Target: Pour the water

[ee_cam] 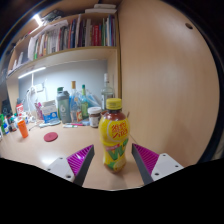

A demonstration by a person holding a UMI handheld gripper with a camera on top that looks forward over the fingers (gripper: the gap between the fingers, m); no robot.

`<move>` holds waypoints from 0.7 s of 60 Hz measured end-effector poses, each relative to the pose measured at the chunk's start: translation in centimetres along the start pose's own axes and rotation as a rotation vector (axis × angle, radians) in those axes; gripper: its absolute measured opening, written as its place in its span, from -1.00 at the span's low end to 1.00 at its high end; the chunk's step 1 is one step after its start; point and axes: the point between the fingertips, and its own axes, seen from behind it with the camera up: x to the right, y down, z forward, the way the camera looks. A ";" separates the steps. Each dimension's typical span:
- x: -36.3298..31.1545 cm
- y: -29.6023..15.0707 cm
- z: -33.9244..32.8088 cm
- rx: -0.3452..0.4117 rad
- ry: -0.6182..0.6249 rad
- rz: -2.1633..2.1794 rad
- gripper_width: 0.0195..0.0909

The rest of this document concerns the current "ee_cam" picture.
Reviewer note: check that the red and white can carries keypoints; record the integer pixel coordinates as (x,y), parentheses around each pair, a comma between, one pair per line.
(19,109)

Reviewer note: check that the clear blue plastic bag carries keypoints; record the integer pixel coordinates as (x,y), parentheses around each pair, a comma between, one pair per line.
(93,100)

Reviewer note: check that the yellow drink bottle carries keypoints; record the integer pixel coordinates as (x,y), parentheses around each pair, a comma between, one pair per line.
(113,133)

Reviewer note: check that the magenta pouch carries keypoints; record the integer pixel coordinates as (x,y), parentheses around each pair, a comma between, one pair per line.
(38,110)

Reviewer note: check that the white power strip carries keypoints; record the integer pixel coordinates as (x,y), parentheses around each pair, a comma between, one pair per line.
(37,88)

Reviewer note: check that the white-lidded brown jar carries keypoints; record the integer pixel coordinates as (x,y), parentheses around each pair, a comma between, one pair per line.
(94,117)

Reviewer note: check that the tall clear glass bottle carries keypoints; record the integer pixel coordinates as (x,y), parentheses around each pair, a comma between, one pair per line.
(106,93)

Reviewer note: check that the green-capped glass bottle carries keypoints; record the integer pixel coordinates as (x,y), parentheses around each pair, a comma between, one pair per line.
(84,106)

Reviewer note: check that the green plastic bottle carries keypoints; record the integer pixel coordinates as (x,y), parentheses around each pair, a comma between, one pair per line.
(59,89)

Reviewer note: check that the red round coaster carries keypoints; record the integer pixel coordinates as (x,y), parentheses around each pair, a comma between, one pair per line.
(50,136)

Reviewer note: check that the gold-capped clear glass bottle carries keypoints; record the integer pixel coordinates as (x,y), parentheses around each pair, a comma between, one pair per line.
(75,106)

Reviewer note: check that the grey shaker bottle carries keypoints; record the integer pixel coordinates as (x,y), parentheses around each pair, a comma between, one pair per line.
(63,108)

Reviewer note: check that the white brush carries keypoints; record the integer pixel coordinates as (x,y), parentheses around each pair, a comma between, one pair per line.
(50,124)

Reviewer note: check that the blue and white box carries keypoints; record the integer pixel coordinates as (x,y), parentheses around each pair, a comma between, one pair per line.
(50,112)

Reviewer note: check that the wooden shelf unit with books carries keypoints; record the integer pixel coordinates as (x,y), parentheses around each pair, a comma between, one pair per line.
(83,53)

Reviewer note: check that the pink pen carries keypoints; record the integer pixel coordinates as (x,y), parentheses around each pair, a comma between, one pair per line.
(73,125)

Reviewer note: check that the ceiling light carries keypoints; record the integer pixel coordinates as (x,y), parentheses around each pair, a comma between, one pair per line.
(37,20)

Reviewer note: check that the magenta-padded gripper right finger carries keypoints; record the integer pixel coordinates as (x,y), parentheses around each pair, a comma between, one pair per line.
(148,159)

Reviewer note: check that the orange plastic cup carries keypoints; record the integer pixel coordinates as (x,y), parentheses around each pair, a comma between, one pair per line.
(23,129)

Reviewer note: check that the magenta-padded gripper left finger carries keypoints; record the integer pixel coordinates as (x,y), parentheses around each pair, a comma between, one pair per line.
(78,160)

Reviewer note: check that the white light bar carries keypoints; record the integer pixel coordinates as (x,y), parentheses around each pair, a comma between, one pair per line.
(31,72)

